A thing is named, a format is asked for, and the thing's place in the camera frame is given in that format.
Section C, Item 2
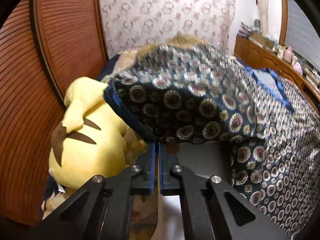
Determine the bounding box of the navy circle-patterned garment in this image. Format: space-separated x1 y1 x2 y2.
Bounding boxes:
104 43 319 239

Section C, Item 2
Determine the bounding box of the yellow plush toy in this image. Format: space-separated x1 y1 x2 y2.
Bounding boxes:
49 77 148 189

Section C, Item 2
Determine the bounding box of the wooden dresser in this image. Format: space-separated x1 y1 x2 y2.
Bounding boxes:
234 35 319 111

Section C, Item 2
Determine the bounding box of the clutter on dresser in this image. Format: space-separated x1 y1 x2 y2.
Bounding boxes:
237 23 319 92

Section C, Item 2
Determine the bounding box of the brown louvered wardrobe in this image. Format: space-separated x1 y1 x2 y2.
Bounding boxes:
1 0 108 226

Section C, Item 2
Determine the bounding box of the grey window blind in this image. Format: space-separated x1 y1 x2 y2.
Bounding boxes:
285 0 319 70

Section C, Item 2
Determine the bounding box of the pink circle-patterned curtain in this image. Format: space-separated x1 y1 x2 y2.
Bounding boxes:
100 0 235 57

